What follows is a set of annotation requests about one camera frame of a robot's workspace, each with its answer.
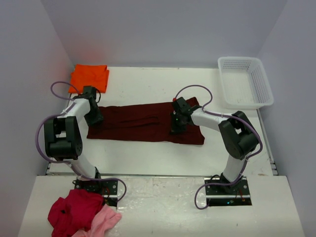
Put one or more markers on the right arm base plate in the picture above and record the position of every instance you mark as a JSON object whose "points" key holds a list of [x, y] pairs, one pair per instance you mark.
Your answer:
{"points": [[238, 195]]}

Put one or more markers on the dark red t-shirt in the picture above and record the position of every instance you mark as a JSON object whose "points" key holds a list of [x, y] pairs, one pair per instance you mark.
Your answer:
{"points": [[143, 122]]}

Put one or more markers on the orange folded t-shirt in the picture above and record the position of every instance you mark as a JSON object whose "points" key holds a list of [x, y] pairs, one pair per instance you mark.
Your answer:
{"points": [[89, 75]]}

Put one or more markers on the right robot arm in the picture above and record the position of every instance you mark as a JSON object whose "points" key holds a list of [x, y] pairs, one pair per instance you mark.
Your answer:
{"points": [[239, 136]]}

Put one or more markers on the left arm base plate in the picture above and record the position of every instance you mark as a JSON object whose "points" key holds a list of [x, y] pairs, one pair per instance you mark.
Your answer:
{"points": [[108, 189]]}

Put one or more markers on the crimson crumpled t-shirt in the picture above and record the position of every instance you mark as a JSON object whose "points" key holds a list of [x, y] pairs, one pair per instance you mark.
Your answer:
{"points": [[75, 212]]}

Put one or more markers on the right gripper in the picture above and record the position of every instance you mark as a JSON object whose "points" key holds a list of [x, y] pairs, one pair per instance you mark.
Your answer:
{"points": [[177, 126]]}

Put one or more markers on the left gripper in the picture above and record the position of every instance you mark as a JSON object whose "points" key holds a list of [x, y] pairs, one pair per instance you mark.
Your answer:
{"points": [[95, 118]]}

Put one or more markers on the pink crumpled t-shirt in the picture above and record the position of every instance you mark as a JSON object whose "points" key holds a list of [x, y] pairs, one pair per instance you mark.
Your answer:
{"points": [[103, 221]]}

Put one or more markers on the white plastic basket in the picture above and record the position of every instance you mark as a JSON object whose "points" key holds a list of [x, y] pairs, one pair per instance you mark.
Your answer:
{"points": [[244, 83]]}

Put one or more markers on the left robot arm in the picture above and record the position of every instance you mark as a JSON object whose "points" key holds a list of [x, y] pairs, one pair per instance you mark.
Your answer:
{"points": [[62, 137]]}

